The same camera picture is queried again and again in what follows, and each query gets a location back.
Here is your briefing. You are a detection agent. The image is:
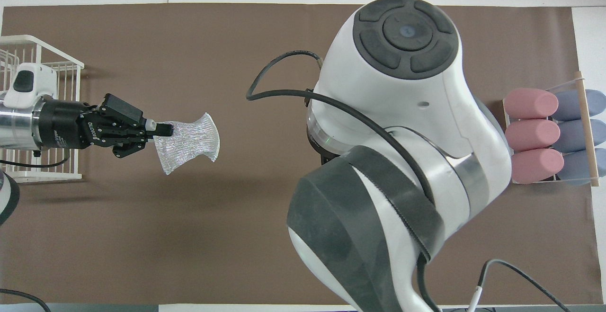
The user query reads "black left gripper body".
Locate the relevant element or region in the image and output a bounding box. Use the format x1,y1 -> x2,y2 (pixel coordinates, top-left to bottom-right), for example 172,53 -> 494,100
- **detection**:
41,100 -> 116,150

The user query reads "silver mesh sponge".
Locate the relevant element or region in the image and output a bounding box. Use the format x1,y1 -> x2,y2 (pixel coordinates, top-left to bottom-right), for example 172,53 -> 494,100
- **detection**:
152,112 -> 221,176

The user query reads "brown table mat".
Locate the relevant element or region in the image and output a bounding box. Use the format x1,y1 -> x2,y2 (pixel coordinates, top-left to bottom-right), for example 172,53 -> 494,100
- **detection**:
0,3 -> 603,305

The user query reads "pink plastic cup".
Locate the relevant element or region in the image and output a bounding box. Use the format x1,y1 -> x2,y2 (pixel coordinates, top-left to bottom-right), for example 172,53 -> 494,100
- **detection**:
510,148 -> 565,185
503,88 -> 559,119
505,119 -> 561,152

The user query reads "blue plastic cup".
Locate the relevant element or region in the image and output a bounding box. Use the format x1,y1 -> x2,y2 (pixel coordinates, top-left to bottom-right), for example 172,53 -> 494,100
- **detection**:
555,89 -> 606,121
559,149 -> 606,186
554,119 -> 606,153

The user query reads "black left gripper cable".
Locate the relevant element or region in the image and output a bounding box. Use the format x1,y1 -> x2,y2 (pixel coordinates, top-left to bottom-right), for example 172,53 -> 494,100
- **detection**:
0,152 -> 70,169

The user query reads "white wire dish rack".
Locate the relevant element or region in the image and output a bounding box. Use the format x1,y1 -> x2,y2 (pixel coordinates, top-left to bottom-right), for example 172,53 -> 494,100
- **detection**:
0,35 -> 85,183

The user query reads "black cable with inline plug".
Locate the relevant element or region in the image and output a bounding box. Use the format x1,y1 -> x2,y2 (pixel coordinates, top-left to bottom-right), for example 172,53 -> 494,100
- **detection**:
466,259 -> 569,312
0,288 -> 51,312

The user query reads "wire cup rack wooden bar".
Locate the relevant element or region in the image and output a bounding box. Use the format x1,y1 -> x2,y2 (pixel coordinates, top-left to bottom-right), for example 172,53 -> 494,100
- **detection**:
502,71 -> 602,187

